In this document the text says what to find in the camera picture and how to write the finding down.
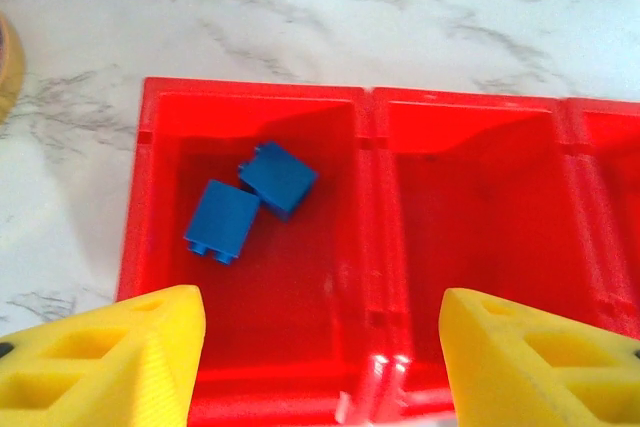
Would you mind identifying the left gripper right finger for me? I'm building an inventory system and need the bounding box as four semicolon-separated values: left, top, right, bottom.
439;287;640;427

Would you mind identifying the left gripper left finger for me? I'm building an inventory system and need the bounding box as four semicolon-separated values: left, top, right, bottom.
0;285;207;427

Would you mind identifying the red plastic bin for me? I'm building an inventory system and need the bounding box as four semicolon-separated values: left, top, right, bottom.
562;96;640;343
115;76;374;427
367;86;629;421

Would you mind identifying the blue lego brick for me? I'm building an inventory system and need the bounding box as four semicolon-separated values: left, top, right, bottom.
183;179;261;266
237;140;320;223

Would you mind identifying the gold wire jewelry stand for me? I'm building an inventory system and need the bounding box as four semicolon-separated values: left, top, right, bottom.
0;10;26;126

